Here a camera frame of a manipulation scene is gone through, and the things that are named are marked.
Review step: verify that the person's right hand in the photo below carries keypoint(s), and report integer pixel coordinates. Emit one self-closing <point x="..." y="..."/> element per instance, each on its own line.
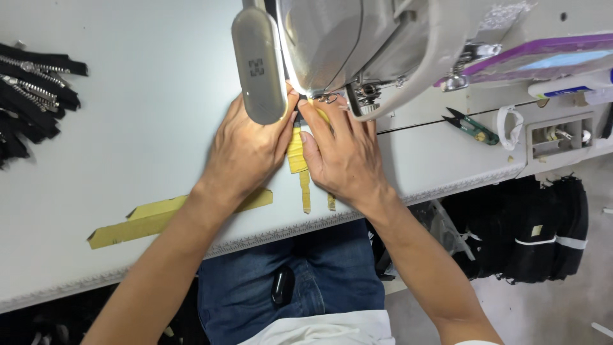
<point x="347" y="158"/>

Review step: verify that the person's left hand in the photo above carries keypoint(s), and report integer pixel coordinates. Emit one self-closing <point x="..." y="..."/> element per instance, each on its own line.
<point x="244" y="148"/>

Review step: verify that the black fabric strip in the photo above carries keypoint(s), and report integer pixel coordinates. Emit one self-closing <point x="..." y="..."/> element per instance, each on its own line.
<point x="296" y="118"/>

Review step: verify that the small yellow tape bit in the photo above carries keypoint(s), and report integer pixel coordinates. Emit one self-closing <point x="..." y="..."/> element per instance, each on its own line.
<point x="331" y="202"/>

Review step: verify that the wide yellow tape piece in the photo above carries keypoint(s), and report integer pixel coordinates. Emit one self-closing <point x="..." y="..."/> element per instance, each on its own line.
<point x="296" y="155"/>

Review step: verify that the narrow yellow tape strip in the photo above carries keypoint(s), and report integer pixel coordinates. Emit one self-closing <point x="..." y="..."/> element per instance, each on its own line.
<point x="305" y="191"/>

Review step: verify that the silver oval work lamp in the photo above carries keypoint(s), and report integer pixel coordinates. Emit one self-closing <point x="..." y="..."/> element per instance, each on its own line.
<point x="258" y="62"/>

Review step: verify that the short yellow tape strip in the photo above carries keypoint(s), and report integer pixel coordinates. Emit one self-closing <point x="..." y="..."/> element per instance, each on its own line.
<point x="155" y="207"/>

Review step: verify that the blue jeans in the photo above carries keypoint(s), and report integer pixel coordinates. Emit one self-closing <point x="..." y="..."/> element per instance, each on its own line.
<point x="335" y="268"/>

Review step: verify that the clear plastic bag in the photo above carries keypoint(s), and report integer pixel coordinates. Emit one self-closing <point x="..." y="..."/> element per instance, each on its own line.
<point x="438" y="225"/>

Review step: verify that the white industrial sewing machine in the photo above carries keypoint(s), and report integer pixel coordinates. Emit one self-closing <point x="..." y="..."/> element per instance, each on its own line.
<point x="335" y="43"/>

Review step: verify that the green thread snips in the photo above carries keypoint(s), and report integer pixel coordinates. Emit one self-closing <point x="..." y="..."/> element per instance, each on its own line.
<point x="471" y="127"/>

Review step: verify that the black glossy pocket device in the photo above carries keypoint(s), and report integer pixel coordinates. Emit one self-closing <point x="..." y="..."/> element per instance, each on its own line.
<point x="282" y="286"/>

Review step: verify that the long yellow tape strip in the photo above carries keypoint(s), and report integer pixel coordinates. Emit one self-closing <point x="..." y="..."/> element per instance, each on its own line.
<point x="119" y="232"/>

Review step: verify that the white cloth loop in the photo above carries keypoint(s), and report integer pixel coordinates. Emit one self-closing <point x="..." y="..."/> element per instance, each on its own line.
<point x="502" y="129"/>

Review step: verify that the white shirt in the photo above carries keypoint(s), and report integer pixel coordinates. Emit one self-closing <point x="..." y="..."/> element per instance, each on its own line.
<point x="330" y="330"/>

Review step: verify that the purple framed tray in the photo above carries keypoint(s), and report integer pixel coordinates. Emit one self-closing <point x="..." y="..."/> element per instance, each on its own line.
<point x="498" y="60"/>

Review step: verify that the bundles of black fabric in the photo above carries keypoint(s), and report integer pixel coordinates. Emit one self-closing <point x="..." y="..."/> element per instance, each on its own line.
<point x="527" y="230"/>

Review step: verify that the grey bobbin tray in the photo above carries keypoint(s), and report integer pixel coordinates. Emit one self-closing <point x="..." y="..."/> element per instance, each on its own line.
<point x="558" y="136"/>

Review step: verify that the pile of black zippers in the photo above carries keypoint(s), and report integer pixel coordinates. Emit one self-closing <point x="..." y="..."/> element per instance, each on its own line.
<point x="28" y="100"/>

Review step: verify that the white tube blue label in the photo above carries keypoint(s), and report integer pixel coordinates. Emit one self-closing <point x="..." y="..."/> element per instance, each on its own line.
<point x="565" y="86"/>

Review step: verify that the dark heap under table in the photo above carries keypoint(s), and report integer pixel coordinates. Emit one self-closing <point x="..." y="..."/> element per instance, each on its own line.
<point x="43" y="321"/>

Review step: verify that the white stick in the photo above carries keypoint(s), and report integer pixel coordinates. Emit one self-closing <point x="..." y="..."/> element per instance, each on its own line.
<point x="602" y="329"/>

